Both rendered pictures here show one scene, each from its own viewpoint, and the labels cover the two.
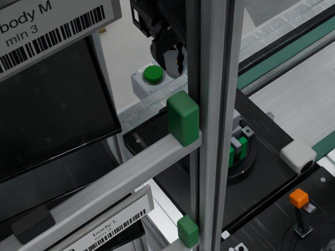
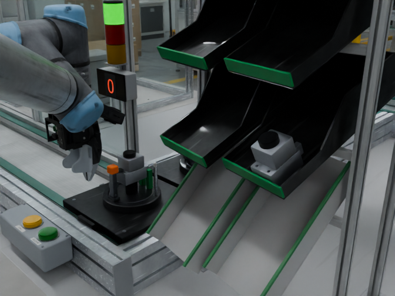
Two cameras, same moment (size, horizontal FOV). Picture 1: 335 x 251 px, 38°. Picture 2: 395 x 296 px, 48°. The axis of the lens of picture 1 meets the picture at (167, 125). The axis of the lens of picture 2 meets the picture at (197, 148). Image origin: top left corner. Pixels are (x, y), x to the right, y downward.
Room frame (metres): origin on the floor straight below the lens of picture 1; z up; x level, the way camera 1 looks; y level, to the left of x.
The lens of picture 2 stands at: (0.52, 0.88, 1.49)
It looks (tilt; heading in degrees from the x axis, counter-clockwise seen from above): 22 degrees down; 256
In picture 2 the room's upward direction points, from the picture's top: straight up
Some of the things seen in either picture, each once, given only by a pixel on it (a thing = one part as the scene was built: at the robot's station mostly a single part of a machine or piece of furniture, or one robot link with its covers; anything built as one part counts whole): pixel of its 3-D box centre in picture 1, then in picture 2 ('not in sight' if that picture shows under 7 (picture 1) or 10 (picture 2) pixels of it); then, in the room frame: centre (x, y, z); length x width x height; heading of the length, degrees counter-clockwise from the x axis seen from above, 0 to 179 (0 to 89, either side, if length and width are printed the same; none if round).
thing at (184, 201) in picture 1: (217, 152); (132, 202); (0.45, -0.08, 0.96); 0.24 x 0.24 x 0.02; 32
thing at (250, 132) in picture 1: (247, 133); not in sight; (0.46, -0.14, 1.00); 0.02 x 0.01 x 0.02; 32
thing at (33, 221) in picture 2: not in sight; (32, 222); (0.68, -0.04, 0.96); 0.04 x 0.04 x 0.02
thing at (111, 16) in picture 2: not in sight; (113, 13); (0.45, -0.31, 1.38); 0.05 x 0.05 x 0.05
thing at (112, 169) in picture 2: not in sight; (116, 180); (0.49, -0.06, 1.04); 0.04 x 0.02 x 0.08; 32
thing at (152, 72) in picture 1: (153, 75); (48, 235); (0.64, 0.02, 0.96); 0.04 x 0.04 x 0.02
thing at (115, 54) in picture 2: not in sight; (116, 53); (0.45, -0.31, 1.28); 0.05 x 0.05 x 0.05
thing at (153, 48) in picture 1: (164, 46); (91, 143); (0.53, -0.01, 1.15); 0.05 x 0.02 x 0.09; 122
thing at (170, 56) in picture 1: (162, 57); (83, 165); (0.56, 0.00, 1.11); 0.06 x 0.03 x 0.09; 32
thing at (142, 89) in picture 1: (182, 68); (34, 234); (0.68, -0.04, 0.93); 0.21 x 0.07 x 0.06; 122
